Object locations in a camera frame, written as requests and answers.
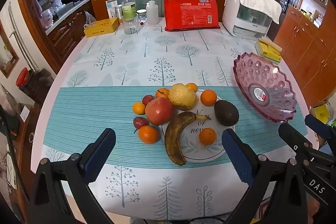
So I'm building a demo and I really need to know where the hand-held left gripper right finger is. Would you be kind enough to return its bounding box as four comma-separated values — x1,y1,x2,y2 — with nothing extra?
222,128,309,224

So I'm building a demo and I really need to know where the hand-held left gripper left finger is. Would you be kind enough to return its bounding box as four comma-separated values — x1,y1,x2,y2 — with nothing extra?
28,128,116,224

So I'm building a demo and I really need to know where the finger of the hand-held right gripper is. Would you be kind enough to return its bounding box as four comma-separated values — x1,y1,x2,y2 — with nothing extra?
304,114,336,159
278,123,315,161

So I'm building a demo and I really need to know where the dark green avocado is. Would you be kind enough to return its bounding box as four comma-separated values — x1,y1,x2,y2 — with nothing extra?
214,100,240,126

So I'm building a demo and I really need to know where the large orange tangerine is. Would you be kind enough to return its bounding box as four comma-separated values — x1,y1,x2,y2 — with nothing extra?
138,125,160,145

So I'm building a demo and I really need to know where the pink glass fruit bowl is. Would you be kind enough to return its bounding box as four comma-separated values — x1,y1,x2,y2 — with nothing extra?
233,52,298,124

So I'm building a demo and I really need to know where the overripe brown banana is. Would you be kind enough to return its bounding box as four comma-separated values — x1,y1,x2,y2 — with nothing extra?
164,111,212,166

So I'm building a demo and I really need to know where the red apple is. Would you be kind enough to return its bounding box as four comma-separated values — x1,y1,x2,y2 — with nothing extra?
145,97,175,126

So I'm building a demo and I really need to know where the yellow pear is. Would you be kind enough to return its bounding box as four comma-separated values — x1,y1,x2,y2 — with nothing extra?
168,83,197,111

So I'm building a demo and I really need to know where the yellow green box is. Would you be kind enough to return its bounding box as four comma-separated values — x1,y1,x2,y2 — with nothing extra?
311,101,332,125

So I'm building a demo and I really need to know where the brown wooden cabinet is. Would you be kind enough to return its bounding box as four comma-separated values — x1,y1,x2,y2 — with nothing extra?
273,4,336,109

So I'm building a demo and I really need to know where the orange tangerine with stem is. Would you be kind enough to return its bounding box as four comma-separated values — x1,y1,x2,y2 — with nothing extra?
155,88,170,99

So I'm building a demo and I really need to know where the white countertop appliance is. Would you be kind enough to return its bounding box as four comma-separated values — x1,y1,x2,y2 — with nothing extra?
222,0,273,41

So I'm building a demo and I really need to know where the wooden kitchen cabinet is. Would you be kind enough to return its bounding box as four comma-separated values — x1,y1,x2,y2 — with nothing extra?
45,0,92,62

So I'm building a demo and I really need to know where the clear glass cup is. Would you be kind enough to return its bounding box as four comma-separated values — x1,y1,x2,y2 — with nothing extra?
121,13,139,35

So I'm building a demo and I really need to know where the framed picture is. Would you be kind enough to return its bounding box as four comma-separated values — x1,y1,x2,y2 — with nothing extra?
0,27,20,79

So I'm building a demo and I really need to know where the silver metal can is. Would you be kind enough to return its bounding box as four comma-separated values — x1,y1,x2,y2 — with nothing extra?
115,4,124,24

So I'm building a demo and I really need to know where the small glass jar white lid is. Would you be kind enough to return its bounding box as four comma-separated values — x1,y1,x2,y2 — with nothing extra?
136,9,147,24

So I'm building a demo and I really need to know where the red paper cup packet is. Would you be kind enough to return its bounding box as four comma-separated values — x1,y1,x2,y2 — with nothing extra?
164,0,220,31

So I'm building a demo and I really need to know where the white and blue carton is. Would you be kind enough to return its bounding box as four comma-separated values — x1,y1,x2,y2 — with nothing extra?
106,0,118,18

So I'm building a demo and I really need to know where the clear bottle green label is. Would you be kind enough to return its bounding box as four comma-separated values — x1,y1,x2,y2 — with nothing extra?
122,0,137,20

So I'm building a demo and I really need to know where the white squeeze bottle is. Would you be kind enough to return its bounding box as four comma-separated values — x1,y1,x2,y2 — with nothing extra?
136,0,159,25

